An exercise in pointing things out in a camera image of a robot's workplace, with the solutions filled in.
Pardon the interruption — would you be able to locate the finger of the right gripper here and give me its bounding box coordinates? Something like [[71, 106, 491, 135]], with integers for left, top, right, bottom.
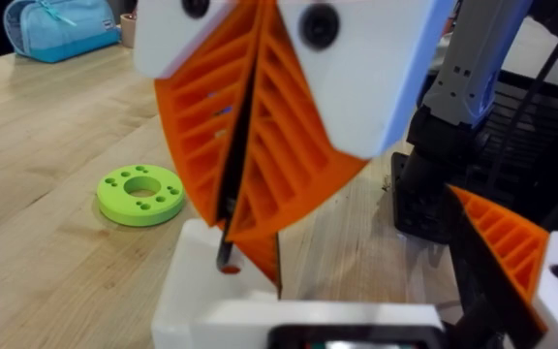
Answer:
[[224, 0, 457, 243], [133, 0, 266, 229]]

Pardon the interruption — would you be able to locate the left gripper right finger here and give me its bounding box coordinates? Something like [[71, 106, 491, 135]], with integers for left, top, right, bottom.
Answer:
[[444, 183, 558, 349]]

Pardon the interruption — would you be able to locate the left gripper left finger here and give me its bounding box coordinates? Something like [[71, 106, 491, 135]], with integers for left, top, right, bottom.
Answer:
[[150, 217, 283, 349]]

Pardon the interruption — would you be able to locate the black screw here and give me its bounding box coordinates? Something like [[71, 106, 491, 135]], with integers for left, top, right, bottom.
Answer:
[[215, 193, 236, 273]]

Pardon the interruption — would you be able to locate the black slatted crate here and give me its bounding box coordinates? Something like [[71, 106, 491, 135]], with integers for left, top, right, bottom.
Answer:
[[472, 69, 558, 235]]

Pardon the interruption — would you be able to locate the pale pink cup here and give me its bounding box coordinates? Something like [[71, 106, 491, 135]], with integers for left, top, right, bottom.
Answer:
[[119, 13, 139, 49]]

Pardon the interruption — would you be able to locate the green disc with holes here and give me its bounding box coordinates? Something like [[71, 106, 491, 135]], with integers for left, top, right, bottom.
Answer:
[[96, 164, 187, 228]]

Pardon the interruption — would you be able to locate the light blue zip bag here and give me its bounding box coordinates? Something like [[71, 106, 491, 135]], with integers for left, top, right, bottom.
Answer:
[[2, 0, 122, 65]]

